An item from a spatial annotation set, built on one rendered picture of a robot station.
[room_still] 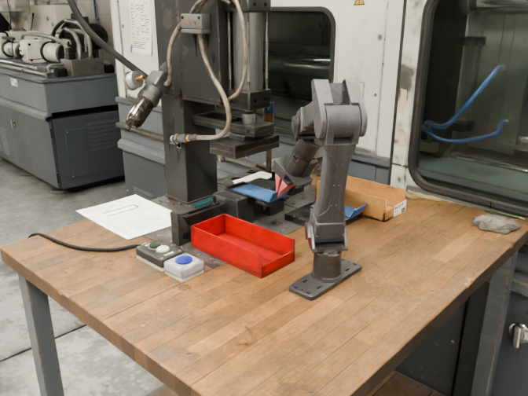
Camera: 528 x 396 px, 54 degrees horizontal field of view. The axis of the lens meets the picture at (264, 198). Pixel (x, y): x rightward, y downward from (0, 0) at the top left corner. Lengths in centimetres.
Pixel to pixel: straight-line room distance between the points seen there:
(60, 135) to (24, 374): 238
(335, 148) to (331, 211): 15
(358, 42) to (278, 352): 128
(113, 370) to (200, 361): 152
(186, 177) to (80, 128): 296
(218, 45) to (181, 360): 82
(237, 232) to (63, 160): 326
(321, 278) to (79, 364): 158
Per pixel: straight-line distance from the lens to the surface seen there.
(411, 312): 112
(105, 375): 243
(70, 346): 266
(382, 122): 192
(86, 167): 460
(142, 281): 121
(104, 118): 462
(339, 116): 100
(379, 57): 191
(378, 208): 153
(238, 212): 143
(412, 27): 178
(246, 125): 142
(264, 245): 132
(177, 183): 167
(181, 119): 158
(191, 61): 151
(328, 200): 109
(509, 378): 198
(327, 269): 115
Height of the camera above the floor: 148
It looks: 20 degrees down
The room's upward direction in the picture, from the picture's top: straight up
